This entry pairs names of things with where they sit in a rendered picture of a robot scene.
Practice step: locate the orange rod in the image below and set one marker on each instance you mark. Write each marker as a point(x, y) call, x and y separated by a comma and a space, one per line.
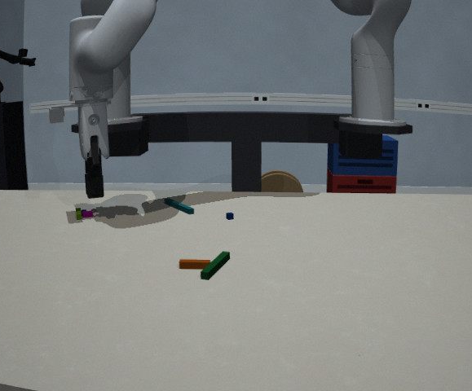
point(193, 264)

